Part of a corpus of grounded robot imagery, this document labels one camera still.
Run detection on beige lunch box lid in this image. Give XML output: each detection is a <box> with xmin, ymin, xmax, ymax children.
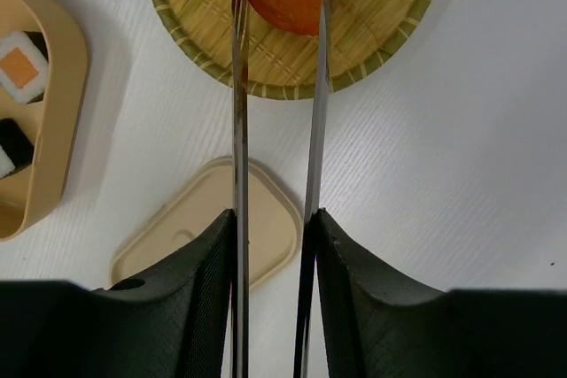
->
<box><xmin>110</xmin><ymin>157</ymin><xmax>303</xmax><ymax>289</ymax></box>

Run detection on orange lunch box container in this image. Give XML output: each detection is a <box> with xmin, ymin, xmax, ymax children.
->
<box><xmin>1</xmin><ymin>0</ymin><xmax>89</xmax><ymax>240</ymax></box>

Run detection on metal serving tongs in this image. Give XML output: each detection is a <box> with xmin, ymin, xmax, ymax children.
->
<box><xmin>231</xmin><ymin>0</ymin><xmax>331</xmax><ymax>377</ymax></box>

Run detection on salmon sushi roll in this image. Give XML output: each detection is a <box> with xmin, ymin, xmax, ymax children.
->
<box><xmin>1</xmin><ymin>31</ymin><xmax>50</xmax><ymax>104</ymax></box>

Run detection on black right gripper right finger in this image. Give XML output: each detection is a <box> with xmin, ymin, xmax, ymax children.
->
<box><xmin>293</xmin><ymin>210</ymin><xmax>566</xmax><ymax>377</ymax></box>

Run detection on round woven bamboo tray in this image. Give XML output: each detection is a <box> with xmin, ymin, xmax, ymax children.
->
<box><xmin>151</xmin><ymin>0</ymin><xmax>432</xmax><ymax>100</ymax></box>

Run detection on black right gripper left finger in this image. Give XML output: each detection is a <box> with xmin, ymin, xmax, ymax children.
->
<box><xmin>1</xmin><ymin>210</ymin><xmax>235</xmax><ymax>377</ymax></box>

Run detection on cucumber sushi roll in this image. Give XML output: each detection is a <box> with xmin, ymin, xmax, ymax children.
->
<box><xmin>0</xmin><ymin>118</ymin><xmax>35</xmax><ymax>179</ymax></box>

